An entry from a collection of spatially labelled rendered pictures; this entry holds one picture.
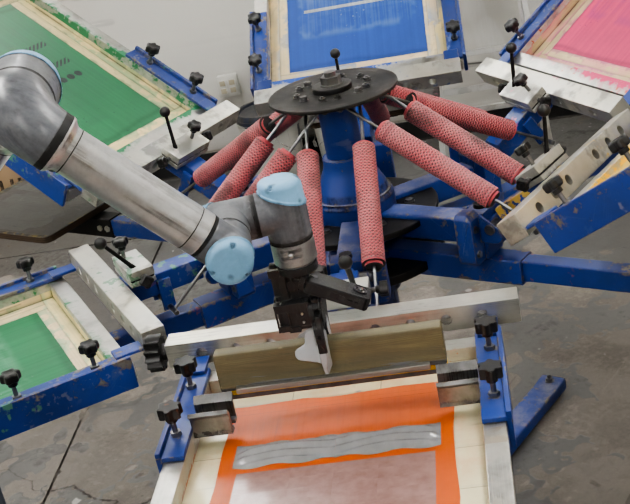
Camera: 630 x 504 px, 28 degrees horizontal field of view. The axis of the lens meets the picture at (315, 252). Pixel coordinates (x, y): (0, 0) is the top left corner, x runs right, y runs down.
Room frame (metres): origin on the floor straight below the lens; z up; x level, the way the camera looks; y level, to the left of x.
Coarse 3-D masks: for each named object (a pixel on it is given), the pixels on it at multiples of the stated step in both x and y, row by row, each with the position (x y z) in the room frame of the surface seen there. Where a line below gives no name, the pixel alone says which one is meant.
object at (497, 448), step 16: (448, 352) 2.02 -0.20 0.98; (464, 352) 2.02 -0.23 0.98; (208, 384) 2.09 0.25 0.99; (496, 432) 1.72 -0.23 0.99; (192, 448) 1.89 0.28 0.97; (496, 448) 1.68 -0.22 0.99; (176, 464) 1.83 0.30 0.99; (192, 464) 1.87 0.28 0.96; (496, 464) 1.63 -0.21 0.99; (160, 480) 1.79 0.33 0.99; (176, 480) 1.78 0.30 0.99; (496, 480) 1.59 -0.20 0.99; (512, 480) 1.58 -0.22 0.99; (160, 496) 1.74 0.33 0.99; (176, 496) 1.75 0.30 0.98; (496, 496) 1.55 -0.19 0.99; (512, 496) 1.54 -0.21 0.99
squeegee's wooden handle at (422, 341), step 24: (336, 336) 1.94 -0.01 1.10; (360, 336) 1.93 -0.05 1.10; (384, 336) 1.92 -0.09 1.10; (408, 336) 1.91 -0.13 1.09; (432, 336) 1.91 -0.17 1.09; (216, 360) 1.97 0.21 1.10; (240, 360) 1.96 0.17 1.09; (264, 360) 1.95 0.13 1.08; (288, 360) 1.95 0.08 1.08; (336, 360) 1.93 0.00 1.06; (360, 360) 1.93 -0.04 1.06; (384, 360) 1.92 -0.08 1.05; (408, 360) 1.91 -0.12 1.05; (432, 360) 1.91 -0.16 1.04; (240, 384) 1.96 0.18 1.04
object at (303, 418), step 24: (240, 408) 2.03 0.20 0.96; (264, 408) 2.01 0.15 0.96; (288, 408) 1.99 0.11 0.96; (312, 408) 1.98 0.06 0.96; (336, 408) 1.96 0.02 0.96; (240, 432) 1.95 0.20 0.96; (264, 432) 1.93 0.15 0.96; (288, 432) 1.91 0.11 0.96; (312, 432) 1.89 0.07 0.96; (336, 432) 1.88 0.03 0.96; (216, 480) 1.81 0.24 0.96; (240, 480) 1.79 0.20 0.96; (264, 480) 1.78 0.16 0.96; (288, 480) 1.76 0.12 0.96; (312, 480) 1.75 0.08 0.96
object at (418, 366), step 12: (348, 372) 1.93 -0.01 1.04; (360, 372) 1.92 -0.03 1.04; (372, 372) 1.91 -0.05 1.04; (384, 372) 1.91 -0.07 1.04; (396, 372) 1.90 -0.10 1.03; (252, 384) 1.96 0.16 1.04; (264, 384) 1.95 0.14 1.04; (276, 384) 1.94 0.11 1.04; (288, 384) 1.94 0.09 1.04; (300, 384) 1.93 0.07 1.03
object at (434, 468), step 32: (416, 384) 1.98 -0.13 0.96; (352, 416) 1.92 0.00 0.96; (384, 416) 1.90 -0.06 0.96; (416, 416) 1.88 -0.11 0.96; (448, 416) 1.85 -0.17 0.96; (416, 448) 1.78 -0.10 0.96; (448, 448) 1.76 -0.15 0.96; (352, 480) 1.72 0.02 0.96; (384, 480) 1.71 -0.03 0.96; (416, 480) 1.69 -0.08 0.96; (448, 480) 1.67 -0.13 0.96
